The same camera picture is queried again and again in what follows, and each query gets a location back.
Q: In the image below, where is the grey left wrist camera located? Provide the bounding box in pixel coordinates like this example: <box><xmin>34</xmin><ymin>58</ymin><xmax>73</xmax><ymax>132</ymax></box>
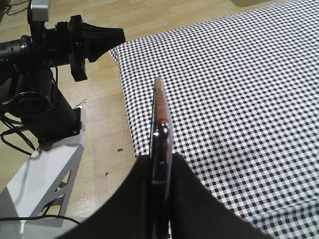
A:
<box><xmin>27</xmin><ymin>0</ymin><xmax>50</xmax><ymax>25</ymax></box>

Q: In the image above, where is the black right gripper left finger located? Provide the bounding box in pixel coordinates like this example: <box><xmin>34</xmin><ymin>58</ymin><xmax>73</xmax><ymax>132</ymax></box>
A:
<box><xmin>59</xmin><ymin>155</ymin><xmax>149</xmax><ymax>239</ymax></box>

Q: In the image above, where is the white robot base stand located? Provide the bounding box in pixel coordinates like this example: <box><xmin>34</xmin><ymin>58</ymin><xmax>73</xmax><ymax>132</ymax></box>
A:
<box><xmin>0</xmin><ymin>106</ymin><xmax>86</xmax><ymax>227</ymax></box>

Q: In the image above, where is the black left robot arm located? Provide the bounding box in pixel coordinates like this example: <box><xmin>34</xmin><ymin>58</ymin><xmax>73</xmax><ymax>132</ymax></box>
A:
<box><xmin>0</xmin><ymin>15</ymin><xmax>126</xmax><ymax>142</ymax></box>

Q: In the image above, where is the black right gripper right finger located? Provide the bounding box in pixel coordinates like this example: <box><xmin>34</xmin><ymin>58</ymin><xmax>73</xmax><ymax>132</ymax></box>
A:
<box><xmin>170</xmin><ymin>153</ymin><xmax>271</xmax><ymax>239</ymax></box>

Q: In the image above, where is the black foldable smartphone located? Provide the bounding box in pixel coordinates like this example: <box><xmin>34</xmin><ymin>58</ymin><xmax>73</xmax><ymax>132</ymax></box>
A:
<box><xmin>148</xmin><ymin>77</ymin><xmax>173</xmax><ymax>239</ymax></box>

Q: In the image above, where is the checkered black white bedsheet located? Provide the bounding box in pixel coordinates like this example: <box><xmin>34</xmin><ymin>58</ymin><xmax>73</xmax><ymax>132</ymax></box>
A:
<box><xmin>111</xmin><ymin>0</ymin><xmax>319</xmax><ymax>239</ymax></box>

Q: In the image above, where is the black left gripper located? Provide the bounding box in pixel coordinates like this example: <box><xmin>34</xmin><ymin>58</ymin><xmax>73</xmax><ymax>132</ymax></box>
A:
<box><xmin>46</xmin><ymin>15</ymin><xmax>125</xmax><ymax>82</ymax></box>

